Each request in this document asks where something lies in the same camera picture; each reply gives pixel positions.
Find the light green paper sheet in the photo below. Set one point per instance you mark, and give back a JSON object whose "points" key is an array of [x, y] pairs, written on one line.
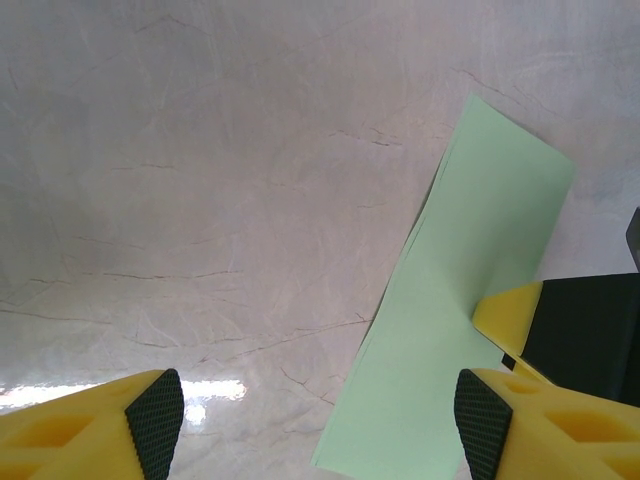
{"points": [[450, 260]]}

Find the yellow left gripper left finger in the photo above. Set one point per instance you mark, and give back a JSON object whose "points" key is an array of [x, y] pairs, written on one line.
{"points": [[75, 440]]}

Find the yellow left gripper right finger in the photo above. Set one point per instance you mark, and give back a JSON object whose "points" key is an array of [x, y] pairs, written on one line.
{"points": [[550, 435]]}

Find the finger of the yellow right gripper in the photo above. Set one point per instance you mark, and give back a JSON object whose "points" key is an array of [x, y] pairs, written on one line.
{"points": [[507, 320]]}

